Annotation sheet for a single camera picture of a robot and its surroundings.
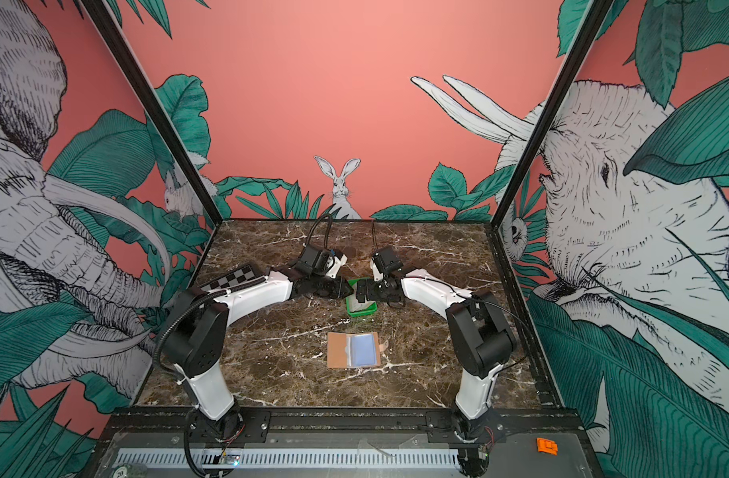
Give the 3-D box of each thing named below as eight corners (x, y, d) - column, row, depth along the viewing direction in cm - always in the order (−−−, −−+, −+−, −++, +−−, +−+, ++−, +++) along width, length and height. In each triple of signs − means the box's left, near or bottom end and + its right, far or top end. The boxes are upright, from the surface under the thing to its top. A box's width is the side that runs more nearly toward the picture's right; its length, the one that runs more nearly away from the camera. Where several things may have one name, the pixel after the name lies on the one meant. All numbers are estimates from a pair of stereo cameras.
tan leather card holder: (325, 368, 86) (323, 365, 83) (328, 335, 92) (327, 331, 90) (388, 369, 86) (388, 365, 84) (387, 336, 92) (387, 332, 90)
